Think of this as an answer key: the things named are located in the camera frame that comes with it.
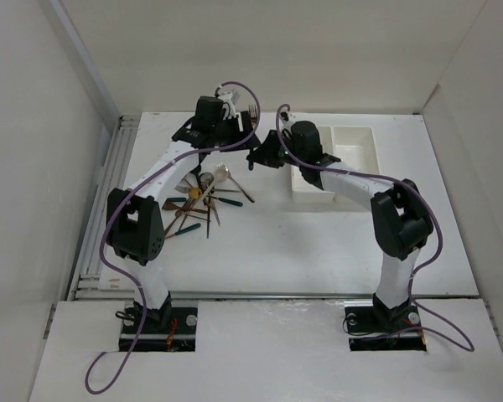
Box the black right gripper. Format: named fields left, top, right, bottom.
left=247, top=129, right=305, bottom=168

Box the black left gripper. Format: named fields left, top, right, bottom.
left=212, top=112, right=260, bottom=153

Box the silver spoon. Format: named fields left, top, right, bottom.
left=198, top=167, right=229, bottom=202

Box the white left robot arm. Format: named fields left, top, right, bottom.
left=100, top=90, right=261, bottom=332

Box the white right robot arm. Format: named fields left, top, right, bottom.
left=246, top=121, right=434, bottom=330

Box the white plastic fork bin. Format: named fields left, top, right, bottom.
left=332, top=126, right=381, bottom=174

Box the white plastic spoon bin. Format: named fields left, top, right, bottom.
left=289, top=121, right=340, bottom=190

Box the rose gold fork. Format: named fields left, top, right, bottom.
left=173, top=198, right=208, bottom=215

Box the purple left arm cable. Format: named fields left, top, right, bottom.
left=86, top=80, right=261, bottom=395

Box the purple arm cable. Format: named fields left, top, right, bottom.
left=86, top=80, right=261, bottom=395
left=276, top=104, right=474, bottom=353

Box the black handled silver fork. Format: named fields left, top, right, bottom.
left=204, top=197, right=212, bottom=239

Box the green handled gold fork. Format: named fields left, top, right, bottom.
left=209, top=196, right=244, bottom=208

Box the green handled gold spoon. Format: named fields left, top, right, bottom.
left=164, top=223, right=201, bottom=240

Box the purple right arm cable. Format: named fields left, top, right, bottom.
left=276, top=104, right=474, bottom=353

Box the aluminium side rail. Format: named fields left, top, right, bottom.
left=65, top=115, right=140, bottom=301

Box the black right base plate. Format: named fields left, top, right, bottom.
left=343, top=300, right=427, bottom=352

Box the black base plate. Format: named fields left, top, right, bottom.
left=343, top=300, right=427, bottom=352
left=115, top=301, right=199, bottom=353

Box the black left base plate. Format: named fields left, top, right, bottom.
left=115, top=301, right=199, bottom=353

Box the aluminium front rail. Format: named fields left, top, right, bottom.
left=69, top=291, right=494, bottom=303

